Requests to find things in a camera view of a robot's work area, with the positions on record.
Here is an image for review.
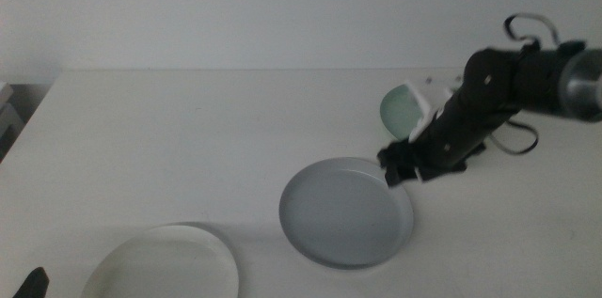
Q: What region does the pale green shallow bowl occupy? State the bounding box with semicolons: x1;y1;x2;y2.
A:
379;83;425;142

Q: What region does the grey shallow bowl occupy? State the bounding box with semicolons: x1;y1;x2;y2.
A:
277;156;416;271

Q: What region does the white shallow bowl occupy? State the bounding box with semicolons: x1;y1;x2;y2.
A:
80;224;240;298

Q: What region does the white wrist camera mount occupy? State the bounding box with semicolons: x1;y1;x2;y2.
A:
403;80;453;144

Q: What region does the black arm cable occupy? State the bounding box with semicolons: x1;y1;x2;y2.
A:
502;12;562;54
487;118;540;157

